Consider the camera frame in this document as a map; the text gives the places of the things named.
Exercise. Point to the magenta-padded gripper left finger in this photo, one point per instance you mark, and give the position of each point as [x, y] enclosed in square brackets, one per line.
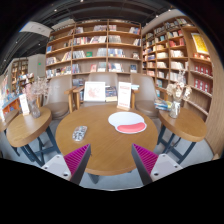
[77, 159]

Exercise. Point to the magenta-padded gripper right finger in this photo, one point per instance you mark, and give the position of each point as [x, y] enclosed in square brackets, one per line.
[146, 160]

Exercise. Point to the transparent computer mouse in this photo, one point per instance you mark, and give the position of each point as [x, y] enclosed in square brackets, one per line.
[80, 133]

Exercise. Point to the white mouse pad, red rest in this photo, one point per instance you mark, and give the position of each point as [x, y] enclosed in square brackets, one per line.
[125, 120]

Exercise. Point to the round wooden side table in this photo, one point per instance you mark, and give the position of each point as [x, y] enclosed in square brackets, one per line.
[183, 126]
[28, 128]
[7, 121]

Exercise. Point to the stack of colourful books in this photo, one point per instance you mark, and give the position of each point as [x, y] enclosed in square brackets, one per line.
[162, 105]

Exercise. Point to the glass vase with dried flowers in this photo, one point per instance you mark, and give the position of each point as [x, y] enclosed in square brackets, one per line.
[175, 108]

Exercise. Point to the glass vase with pink flowers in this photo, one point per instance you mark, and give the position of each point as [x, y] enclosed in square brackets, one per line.
[34, 108]

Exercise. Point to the white sign on wooden stand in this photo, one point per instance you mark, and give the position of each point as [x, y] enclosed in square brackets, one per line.
[124, 95]

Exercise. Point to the white framed red drawing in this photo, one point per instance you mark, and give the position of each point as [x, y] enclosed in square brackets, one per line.
[94, 91]

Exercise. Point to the light blue book stack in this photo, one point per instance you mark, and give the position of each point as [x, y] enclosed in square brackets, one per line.
[135, 87]

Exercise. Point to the dark cover book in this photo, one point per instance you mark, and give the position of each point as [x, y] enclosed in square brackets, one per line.
[111, 93]

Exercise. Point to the small white table sign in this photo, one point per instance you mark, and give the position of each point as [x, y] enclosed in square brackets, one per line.
[24, 104]

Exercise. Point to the beige armchair with wooden arms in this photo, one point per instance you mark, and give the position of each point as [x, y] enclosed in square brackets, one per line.
[106, 77]

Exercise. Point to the book display table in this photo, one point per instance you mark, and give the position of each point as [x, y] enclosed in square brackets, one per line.
[8, 100]

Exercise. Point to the small distant wooden bookshelf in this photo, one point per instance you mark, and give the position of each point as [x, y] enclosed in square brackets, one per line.
[20, 71]

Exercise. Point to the tall wooden bookshelf unit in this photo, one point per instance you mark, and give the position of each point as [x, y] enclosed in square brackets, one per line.
[186, 63]

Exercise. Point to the wide wooden bookshelf unit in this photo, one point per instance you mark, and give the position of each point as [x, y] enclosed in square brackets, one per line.
[93, 46]

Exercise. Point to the white hanging ceiling sign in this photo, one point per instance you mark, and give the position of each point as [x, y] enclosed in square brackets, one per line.
[36, 29]

